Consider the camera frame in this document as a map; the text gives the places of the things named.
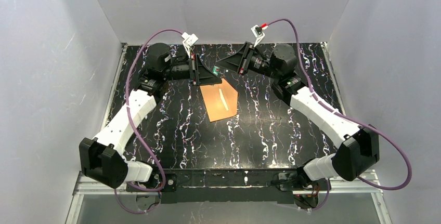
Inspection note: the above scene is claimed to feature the green white glue stick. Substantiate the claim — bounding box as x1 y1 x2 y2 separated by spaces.
213 66 224 77

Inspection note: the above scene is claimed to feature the brown paper envelope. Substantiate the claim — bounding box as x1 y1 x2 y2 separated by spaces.
200 78 238 122

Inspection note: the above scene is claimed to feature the tan lined letter paper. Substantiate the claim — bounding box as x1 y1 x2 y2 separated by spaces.
218 89 229 111

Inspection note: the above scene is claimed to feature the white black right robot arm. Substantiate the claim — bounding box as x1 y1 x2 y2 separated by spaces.
215 42 379 182

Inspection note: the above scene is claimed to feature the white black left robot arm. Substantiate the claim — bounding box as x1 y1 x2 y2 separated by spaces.
79 43 222 189

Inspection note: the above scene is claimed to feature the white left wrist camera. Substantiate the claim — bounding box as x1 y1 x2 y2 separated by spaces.
181 32 199 57

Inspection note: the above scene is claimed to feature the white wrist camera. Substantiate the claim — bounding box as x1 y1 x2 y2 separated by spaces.
181 32 199 57
251 23 267 47

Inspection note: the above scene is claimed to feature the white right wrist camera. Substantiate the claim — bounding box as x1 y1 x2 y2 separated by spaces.
251 23 267 47

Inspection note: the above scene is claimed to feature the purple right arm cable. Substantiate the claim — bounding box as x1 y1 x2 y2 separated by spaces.
265 18 413 213

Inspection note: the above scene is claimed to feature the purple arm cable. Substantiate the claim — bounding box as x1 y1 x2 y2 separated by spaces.
265 18 413 213
113 29 187 215

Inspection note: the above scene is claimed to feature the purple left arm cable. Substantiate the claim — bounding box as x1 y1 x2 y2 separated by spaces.
113 29 187 215

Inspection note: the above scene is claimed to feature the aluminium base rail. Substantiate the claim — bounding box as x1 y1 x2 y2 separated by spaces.
73 168 383 195

